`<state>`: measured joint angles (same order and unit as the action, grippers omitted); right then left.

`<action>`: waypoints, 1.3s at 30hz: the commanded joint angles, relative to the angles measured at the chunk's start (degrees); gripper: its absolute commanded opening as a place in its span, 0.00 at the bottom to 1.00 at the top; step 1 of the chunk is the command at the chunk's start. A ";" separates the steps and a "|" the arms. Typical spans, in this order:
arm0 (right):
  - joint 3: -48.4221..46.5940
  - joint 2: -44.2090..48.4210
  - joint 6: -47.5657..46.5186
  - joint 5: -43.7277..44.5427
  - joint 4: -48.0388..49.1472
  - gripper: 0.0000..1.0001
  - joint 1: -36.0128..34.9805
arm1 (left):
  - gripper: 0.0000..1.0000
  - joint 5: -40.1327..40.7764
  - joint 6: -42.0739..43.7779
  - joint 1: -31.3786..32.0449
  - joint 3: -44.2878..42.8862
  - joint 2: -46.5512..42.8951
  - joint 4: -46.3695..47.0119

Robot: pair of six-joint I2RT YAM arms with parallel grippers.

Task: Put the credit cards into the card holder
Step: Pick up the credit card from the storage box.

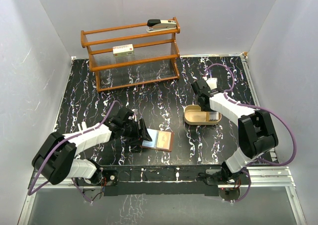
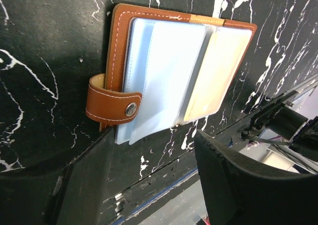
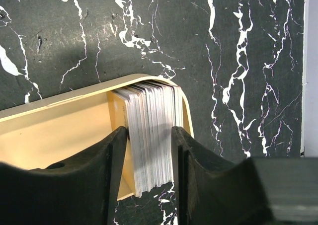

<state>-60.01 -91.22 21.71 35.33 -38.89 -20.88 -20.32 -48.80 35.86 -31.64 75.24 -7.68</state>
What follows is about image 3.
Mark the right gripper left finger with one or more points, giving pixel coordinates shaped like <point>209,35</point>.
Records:
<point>79,190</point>

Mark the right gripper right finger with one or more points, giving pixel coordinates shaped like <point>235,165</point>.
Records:
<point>258,191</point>

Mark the stack of cards in tray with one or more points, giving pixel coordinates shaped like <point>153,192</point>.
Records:
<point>148,110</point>

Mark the beige oval tray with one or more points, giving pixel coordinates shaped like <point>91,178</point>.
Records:
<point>38,134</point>

